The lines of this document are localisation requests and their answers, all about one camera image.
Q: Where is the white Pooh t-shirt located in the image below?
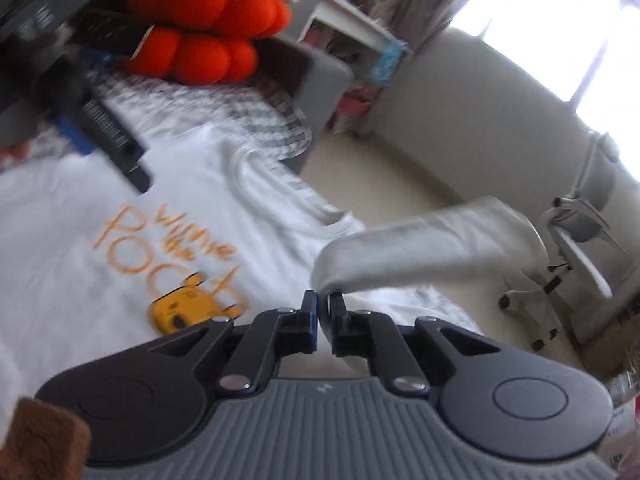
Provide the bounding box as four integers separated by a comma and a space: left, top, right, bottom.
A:
1, 125, 548, 422

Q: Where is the orange knotted plush cushion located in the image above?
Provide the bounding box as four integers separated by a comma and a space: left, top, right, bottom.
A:
119, 0, 291, 87

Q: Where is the grey office chair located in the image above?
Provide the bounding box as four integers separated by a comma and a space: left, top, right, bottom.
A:
498, 132, 620, 352

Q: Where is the brown plush toy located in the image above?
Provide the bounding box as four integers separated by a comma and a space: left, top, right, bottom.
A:
1, 398, 91, 480

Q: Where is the white bookshelf desk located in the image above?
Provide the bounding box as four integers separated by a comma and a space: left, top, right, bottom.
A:
286, 0, 411, 139

